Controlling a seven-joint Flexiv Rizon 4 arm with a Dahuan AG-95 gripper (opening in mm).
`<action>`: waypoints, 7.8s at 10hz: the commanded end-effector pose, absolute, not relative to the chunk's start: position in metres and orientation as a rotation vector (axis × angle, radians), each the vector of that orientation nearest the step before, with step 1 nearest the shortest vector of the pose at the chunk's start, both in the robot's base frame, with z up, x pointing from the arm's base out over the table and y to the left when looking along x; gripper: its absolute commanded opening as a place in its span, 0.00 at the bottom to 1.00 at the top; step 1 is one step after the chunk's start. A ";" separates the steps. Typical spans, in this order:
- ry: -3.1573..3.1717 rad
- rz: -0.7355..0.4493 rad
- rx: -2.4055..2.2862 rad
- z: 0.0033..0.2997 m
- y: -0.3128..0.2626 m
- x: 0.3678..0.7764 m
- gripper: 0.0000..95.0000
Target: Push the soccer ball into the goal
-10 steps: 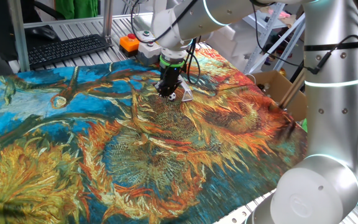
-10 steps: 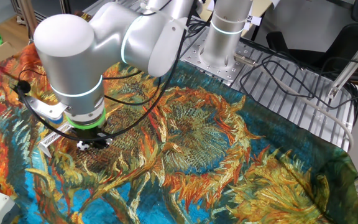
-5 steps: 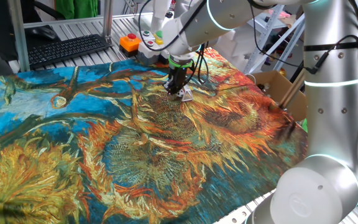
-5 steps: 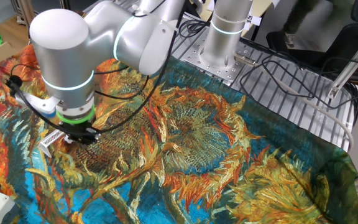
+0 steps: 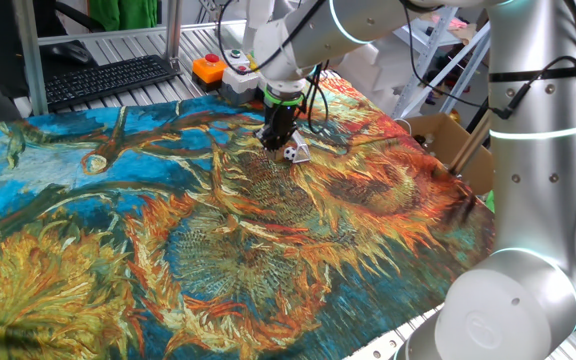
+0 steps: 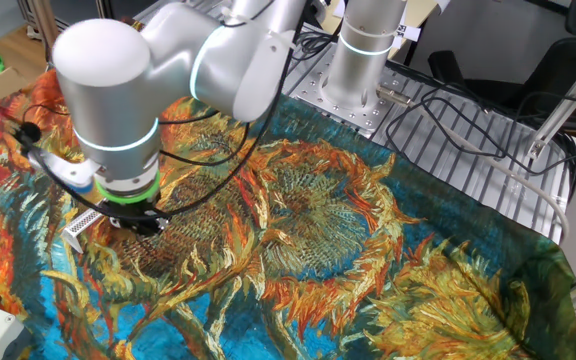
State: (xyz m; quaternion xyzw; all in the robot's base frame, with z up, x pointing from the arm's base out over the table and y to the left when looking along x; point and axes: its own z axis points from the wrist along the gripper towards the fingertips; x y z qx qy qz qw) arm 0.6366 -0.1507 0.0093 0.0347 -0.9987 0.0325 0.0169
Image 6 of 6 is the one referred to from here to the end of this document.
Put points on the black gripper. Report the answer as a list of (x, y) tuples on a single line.
[(140, 220)]

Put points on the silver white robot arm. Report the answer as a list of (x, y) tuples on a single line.
[(113, 100)]

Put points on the clear triangular stand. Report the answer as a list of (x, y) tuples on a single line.
[(80, 226)]

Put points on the sunflower painting tablecloth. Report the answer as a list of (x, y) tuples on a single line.
[(418, 275)]

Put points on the white printed tag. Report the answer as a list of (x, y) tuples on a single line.
[(408, 32)]

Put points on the beige wooden board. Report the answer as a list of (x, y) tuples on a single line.
[(420, 12)]

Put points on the black office chair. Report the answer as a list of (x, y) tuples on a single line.
[(553, 70)]

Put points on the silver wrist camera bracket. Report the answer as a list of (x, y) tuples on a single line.
[(68, 172)]

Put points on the aluminium frame post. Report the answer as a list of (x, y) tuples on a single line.
[(48, 35), (563, 110)]

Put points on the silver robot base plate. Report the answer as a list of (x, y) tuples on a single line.
[(318, 95)]

